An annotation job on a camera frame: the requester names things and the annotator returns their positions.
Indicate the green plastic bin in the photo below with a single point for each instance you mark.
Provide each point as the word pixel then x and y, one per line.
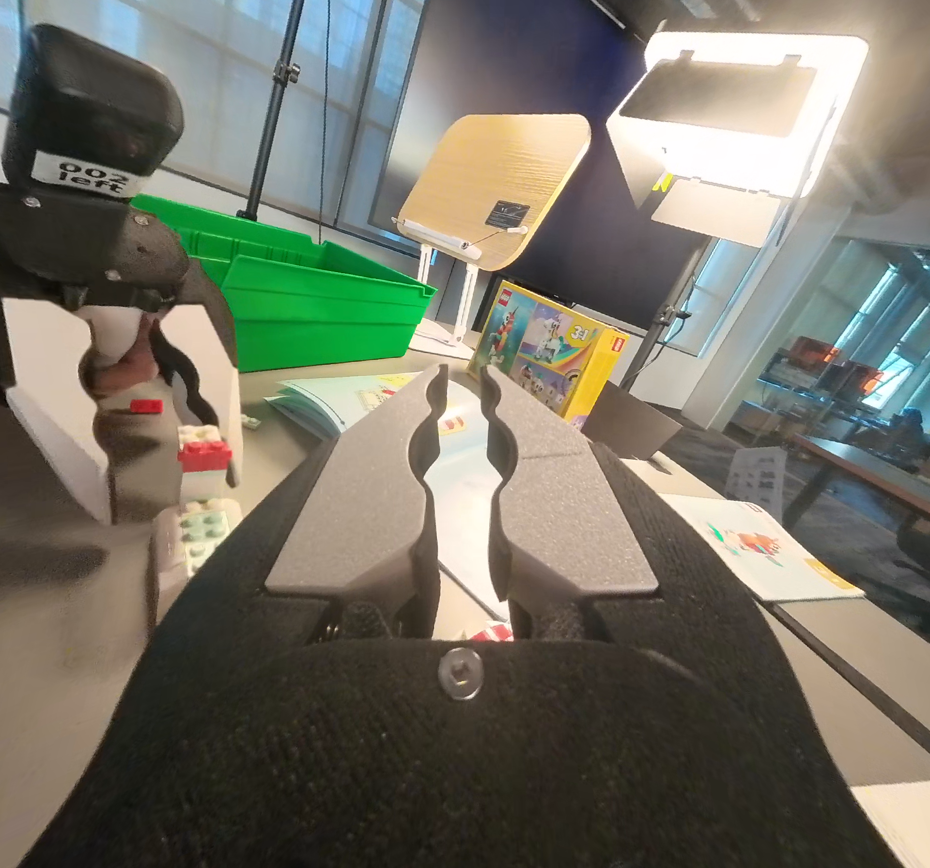
pixel 211 228
pixel 327 316

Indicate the white lego build red top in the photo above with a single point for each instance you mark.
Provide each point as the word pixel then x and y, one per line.
pixel 207 457

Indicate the person's left hand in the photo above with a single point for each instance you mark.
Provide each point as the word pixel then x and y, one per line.
pixel 120 374

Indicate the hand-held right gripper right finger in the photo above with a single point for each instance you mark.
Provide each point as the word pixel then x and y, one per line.
pixel 574 512

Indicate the illustrated instruction leaflet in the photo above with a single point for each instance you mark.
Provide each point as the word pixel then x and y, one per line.
pixel 763 548

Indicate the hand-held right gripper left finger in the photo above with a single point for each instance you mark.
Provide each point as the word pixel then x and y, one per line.
pixel 349 512

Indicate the small red lego brick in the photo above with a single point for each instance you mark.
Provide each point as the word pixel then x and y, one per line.
pixel 147 406

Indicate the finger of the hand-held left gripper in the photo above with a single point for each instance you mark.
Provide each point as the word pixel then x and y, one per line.
pixel 214 374
pixel 43 403

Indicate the yellow lego set box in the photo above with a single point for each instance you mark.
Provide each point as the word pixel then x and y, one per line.
pixel 552 352

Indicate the wooden book stand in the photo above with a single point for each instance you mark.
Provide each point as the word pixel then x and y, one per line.
pixel 494 185

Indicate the closed white instruction booklet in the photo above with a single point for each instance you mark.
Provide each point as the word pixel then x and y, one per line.
pixel 897 828

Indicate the dark blue display panel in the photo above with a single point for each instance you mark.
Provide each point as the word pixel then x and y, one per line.
pixel 508 25

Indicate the bright studio light panel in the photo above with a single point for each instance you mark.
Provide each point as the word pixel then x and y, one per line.
pixel 726 119

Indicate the black light stand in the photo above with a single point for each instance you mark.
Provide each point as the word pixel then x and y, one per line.
pixel 665 316

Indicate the open light blue instruction booklet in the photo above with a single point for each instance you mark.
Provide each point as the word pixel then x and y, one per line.
pixel 465 490

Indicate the black tripod pole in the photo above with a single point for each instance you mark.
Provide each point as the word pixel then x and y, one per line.
pixel 280 76

